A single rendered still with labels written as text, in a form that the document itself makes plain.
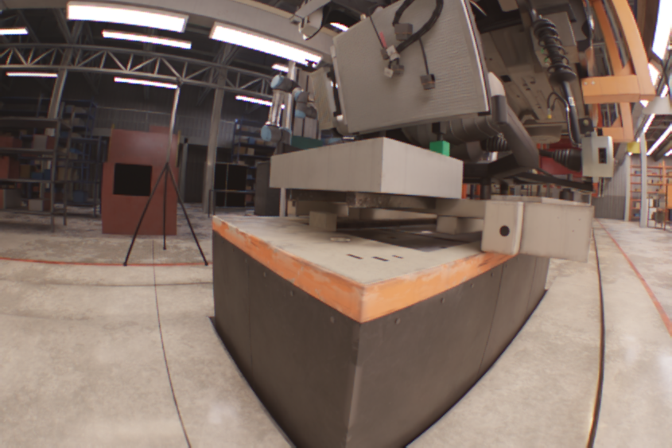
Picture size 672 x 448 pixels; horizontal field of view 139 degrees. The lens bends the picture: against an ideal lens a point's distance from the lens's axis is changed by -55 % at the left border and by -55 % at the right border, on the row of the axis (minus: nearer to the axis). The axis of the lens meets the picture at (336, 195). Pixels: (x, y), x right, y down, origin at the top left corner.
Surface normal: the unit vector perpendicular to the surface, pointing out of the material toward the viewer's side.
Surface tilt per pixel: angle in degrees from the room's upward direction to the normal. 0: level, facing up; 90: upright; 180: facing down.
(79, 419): 0
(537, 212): 90
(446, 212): 90
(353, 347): 90
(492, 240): 90
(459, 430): 0
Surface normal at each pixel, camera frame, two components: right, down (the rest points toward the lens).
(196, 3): 0.61, 0.04
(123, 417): 0.06, -1.00
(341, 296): -0.79, -0.04
